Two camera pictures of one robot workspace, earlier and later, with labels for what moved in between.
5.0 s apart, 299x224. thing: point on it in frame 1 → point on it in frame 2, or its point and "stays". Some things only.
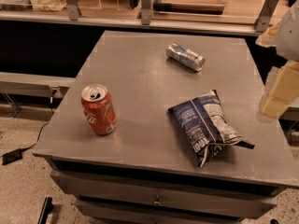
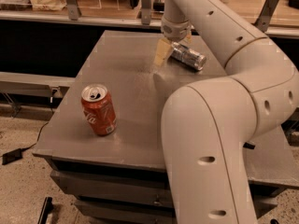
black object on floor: (48, 206) stays
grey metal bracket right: (263, 17) stays
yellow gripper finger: (284, 91) → (163, 51)
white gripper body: (289, 36) → (176, 31)
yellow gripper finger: (269, 38) → (189, 38)
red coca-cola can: (98, 107) stays
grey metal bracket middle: (146, 4) stays
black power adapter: (13, 156) stays
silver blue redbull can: (186, 57) stays
